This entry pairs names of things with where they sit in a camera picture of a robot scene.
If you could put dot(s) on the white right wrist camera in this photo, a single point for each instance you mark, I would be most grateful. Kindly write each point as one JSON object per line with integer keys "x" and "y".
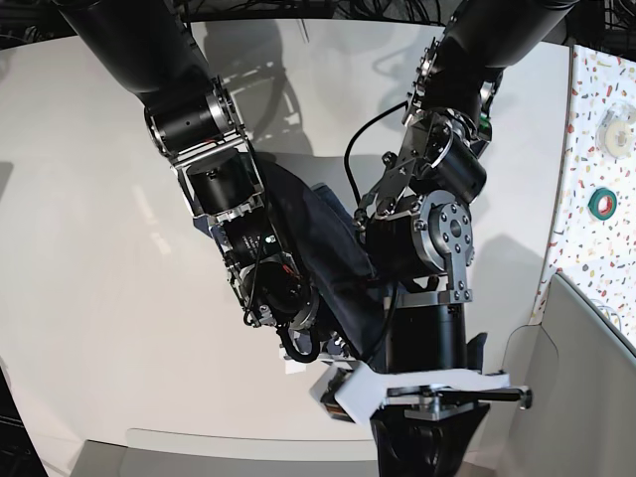
{"x": 292, "y": 367}

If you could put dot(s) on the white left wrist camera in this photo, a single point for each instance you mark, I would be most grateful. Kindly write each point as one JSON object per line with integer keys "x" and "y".
{"x": 350, "y": 394}

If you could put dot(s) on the terrazzo patterned side board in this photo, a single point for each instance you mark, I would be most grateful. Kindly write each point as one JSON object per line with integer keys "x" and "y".
{"x": 597, "y": 256}

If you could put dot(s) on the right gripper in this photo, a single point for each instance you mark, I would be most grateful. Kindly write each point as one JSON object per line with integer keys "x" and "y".
{"x": 313, "y": 346}

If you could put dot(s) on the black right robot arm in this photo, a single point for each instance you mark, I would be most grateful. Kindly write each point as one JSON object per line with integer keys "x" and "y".
{"x": 272, "y": 231}

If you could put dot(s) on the grey plastic tray front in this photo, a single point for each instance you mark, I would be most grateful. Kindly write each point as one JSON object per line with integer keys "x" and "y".
{"x": 162, "y": 453}

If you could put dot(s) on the blue t-shirt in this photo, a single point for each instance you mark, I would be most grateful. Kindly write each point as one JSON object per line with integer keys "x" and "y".
{"x": 338, "y": 248}

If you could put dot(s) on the grey plastic bin right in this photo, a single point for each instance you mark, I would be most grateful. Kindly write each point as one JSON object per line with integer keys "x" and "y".
{"x": 581, "y": 368}

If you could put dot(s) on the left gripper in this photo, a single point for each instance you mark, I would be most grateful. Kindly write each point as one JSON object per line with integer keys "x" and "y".
{"x": 425, "y": 429}

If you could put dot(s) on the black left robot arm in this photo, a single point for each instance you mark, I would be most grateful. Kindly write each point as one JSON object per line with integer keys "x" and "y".
{"x": 447, "y": 120}

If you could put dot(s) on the green tape roll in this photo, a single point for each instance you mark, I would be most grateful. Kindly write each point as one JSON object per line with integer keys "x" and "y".
{"x": 602, "y": 204}

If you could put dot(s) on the clear tape dispenser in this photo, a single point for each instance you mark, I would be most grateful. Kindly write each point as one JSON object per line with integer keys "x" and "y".
{"x": 615, "y": 135}

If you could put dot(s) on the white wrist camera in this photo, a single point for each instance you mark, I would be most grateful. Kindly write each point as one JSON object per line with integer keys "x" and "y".
{"x": 350, "y": 394}
{"x": 292, "y": 367}

